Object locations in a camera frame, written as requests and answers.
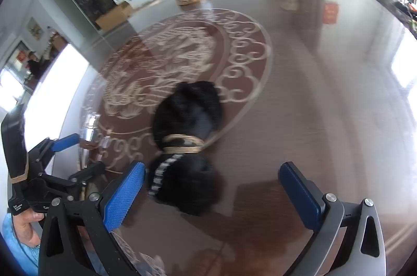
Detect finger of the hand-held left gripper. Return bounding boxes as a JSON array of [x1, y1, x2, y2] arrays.
[[28, 133, 81, 171], [39, 163, 106, 191]]

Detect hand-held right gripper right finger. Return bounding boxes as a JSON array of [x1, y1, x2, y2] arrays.
[[278, 161, 387, 276]]

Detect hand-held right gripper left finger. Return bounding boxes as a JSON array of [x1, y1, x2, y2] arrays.
[[38, 161, 146, 276]]

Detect black printed socks bundle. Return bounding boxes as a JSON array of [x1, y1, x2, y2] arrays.
[[148, 81, 226, 217]]

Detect person's left hand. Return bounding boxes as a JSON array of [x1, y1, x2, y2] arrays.
[[13, 210, 45, 247]]

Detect cardboard box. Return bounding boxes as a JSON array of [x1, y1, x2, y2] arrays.
[[95, 2, 133, 32]]

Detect red card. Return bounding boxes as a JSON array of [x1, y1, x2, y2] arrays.
[[324, 2, 340, 24]]

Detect framed wall picture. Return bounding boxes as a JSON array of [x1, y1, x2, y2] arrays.
[[27, 17, 45, 41]]

